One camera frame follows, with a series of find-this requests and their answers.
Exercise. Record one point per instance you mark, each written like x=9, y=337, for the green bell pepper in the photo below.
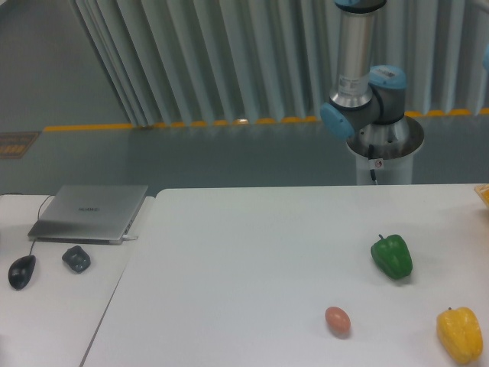
x=392, y=256

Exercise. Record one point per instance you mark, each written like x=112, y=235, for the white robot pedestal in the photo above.
x=384, y=154

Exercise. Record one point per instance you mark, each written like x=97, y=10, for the grey pleated curtain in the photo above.
x=187, y=62

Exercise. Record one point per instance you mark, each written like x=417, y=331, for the orange woven basket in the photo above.
x=482, y=190

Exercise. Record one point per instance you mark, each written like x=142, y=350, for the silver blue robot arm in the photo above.
x=355, y=76

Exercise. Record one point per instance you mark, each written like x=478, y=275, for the black computer mouse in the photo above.
x=21, y=271

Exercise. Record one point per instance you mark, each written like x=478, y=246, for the brown egg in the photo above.
x=338, y=321

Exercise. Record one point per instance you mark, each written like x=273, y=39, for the yellow bell pepper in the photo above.
x=460, y=334

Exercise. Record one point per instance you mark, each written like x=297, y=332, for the small black plastic gadget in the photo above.
x=77, y=259

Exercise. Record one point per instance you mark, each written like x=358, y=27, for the silver closed laptop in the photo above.
x=89, y=214

